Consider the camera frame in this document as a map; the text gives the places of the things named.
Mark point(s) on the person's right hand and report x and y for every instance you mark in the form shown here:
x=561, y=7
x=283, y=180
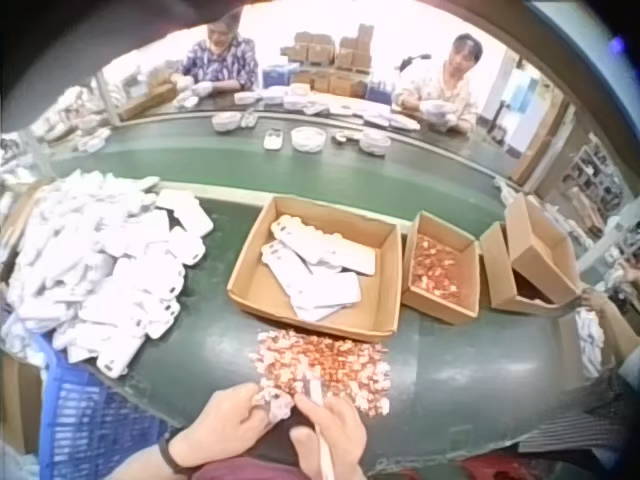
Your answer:
x=335, y=440

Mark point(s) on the person's left hand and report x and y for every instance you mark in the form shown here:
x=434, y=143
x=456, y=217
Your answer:
x=215, y=425

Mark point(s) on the person's left fingers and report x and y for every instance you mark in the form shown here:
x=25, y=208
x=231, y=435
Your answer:
x=247, y=402

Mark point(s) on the small white plastic part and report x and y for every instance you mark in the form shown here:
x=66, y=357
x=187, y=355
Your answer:
x=277, y=402

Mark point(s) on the thin pale hand tool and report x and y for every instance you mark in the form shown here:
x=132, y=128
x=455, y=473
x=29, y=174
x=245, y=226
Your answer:
x=322, y=435

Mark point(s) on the heap of copper parts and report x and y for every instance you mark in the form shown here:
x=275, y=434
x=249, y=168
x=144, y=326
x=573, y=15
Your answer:
x=325, y=362

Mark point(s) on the black wrist band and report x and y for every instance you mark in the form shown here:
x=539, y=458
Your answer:
x=170, y=455

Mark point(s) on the large shallow cardboard box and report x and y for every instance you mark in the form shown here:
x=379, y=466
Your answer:
x=250, y=292

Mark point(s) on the blue plastic crate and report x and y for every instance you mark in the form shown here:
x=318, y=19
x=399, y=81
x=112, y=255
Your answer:
x=85, y=420

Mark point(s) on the long white plastic tray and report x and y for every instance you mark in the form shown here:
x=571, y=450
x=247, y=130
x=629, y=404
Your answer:
x=330, y=247

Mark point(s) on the pile of white plastic cases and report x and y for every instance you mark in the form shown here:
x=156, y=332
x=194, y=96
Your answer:
x=95, y=270

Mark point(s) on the small cardboard box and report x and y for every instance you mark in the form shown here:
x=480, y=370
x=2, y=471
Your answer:
x=435, y=310

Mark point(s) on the red plastic stool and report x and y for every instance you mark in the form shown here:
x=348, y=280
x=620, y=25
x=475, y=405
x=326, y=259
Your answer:
x=450, y=467

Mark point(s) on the copper parts filling box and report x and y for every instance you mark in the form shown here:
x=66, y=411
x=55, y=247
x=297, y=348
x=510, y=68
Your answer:
x=437, y=270

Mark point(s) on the green conveyor belt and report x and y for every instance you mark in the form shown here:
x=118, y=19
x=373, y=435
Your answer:
x=210, y=155

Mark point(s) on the white flat plastic case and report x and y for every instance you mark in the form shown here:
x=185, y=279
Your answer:
x=273, y=140

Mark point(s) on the white round plastic part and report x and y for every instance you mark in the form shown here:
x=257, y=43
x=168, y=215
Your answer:
x=308, y=139
x=375, y=143
x=226, y=121

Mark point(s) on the open cardboard box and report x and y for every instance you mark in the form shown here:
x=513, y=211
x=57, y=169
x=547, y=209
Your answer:
x=497, y=280

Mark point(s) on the small white plastic piece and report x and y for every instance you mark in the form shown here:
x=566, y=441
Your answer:
x=344, y=136

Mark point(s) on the row of white plastic parts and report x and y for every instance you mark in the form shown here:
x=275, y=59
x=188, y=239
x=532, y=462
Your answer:
x=310, y=102

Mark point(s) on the long cardboard box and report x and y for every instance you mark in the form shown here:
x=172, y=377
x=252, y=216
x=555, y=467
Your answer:
x=147, y=102

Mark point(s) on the blue storage crate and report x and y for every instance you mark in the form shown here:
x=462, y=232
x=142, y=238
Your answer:
x=280, y=76

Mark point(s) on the tilted cardboard box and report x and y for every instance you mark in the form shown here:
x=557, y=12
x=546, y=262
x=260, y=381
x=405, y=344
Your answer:
x=540, y=250

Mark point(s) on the striped cloth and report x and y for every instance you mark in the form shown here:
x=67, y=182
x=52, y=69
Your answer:
x=580, y=425

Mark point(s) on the heap of white parts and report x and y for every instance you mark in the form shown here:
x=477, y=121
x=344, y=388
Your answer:
x=70, y=120

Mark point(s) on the stack of white pieces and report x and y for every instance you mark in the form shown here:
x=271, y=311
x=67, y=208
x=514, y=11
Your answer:
x=590, y=340

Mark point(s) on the stack of cardboard cartons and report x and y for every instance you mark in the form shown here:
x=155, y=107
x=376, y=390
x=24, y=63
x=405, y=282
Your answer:
x=327, y=60

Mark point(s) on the cluttered storage shelf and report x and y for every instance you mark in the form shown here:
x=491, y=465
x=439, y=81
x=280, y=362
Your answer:
x=595, y=190

